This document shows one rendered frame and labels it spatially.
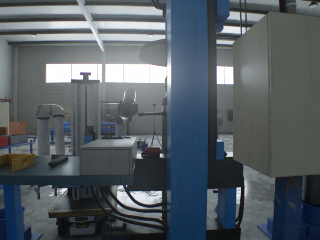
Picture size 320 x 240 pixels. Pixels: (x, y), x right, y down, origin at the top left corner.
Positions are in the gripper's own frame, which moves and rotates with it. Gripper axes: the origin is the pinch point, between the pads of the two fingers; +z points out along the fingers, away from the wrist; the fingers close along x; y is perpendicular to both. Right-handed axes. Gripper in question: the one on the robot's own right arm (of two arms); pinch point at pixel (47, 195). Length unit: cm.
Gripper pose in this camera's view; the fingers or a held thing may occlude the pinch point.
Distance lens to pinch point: 187.0
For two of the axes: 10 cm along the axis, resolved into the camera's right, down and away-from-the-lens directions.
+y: -2.7, 3.9, 8.8
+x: -9.4, 1.2, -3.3
